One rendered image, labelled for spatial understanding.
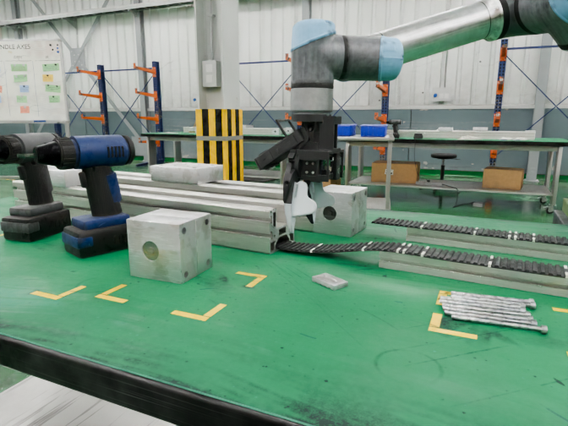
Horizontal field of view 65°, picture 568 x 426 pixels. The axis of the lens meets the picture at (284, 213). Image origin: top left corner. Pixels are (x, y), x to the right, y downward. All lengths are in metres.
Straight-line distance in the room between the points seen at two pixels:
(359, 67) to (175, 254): 0.44
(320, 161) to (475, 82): 7.73
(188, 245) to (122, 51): 11.01
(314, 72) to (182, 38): 9.82
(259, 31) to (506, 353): 9.25
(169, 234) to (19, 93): 5.96
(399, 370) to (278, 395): 0.13
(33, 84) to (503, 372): 6.28
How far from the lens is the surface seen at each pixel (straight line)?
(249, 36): 9.73
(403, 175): 5.76
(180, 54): 10.62
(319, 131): 0.79
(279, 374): 0.48
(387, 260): 0.79
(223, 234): 0.89
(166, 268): 0.72
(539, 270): 0.76
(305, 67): 0.78
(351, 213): 0.96
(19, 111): 6.62
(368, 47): 0.81
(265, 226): 0.83
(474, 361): 0.54
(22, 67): 6.58
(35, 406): 1.56
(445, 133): 5.77
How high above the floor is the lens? 1.03
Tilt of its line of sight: 12 degrees down
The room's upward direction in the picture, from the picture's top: straight up
